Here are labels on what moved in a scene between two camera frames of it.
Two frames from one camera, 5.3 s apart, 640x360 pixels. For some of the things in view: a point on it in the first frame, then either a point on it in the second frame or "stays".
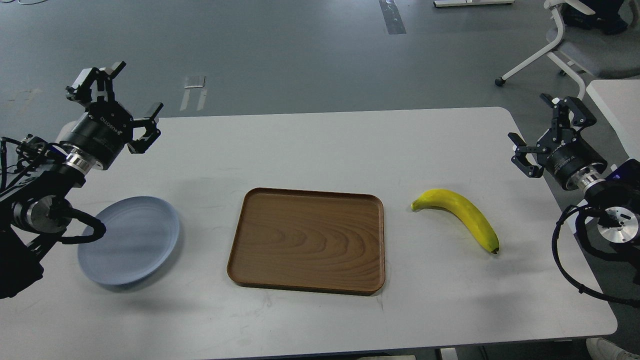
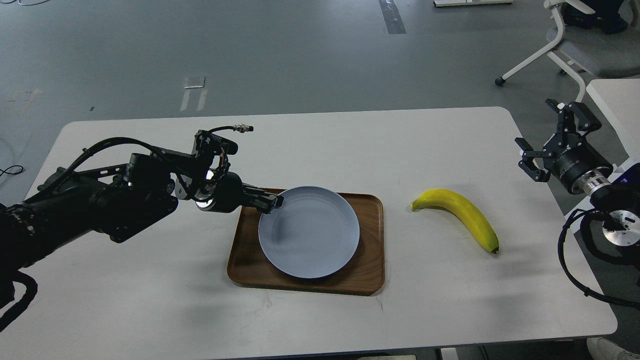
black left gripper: (104, 129) -> (226, 193)
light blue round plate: (141, 233) -> (313, 234)
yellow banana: (463, 210) stays
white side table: (619, 100) stays
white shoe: (601, 349) stays
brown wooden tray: (319, 240) stays
